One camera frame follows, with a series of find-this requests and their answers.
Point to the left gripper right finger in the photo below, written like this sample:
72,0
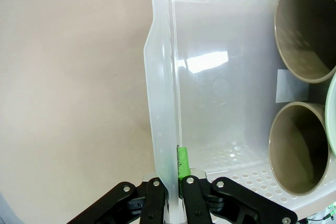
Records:
194,203

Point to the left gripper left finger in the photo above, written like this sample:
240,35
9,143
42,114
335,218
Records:
152,203

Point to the white perforated plastic basket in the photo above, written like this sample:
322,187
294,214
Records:
223,103

